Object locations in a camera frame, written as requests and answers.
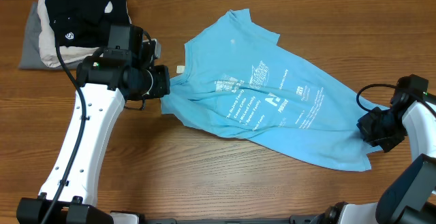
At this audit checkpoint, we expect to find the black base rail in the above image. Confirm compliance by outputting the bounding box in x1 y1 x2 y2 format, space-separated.
108 211 324 224

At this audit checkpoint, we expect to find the light blue printed t-shirt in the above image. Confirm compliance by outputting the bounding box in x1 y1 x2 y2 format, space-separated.
161 9 375 172

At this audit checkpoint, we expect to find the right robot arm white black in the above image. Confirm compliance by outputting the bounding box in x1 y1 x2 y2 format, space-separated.
311 93 435 224

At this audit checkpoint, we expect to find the black polo shirt with logo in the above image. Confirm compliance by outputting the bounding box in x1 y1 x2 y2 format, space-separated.
45 0 130 48

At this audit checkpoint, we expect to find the folded beige garment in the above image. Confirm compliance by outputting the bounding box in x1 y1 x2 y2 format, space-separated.
37 0 132 69

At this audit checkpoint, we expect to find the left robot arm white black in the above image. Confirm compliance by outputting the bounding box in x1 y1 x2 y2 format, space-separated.
16 57 170 223

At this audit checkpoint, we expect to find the folded grey garment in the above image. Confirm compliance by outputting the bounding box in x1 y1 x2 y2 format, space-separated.
18 2 62 71

